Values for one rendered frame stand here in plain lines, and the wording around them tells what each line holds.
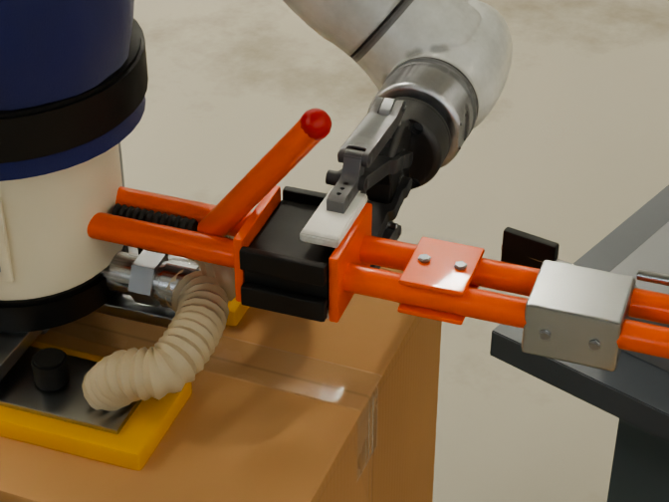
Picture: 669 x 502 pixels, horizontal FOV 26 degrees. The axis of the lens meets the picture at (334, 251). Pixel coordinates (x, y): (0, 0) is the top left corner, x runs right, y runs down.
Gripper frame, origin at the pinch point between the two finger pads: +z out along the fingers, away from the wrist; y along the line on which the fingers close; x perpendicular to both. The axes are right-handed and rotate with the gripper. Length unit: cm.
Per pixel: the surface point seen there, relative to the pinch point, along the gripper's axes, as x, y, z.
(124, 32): 16.4, -16.1, -0.2
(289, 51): 104, 119, -251
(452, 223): 37, 119, -183
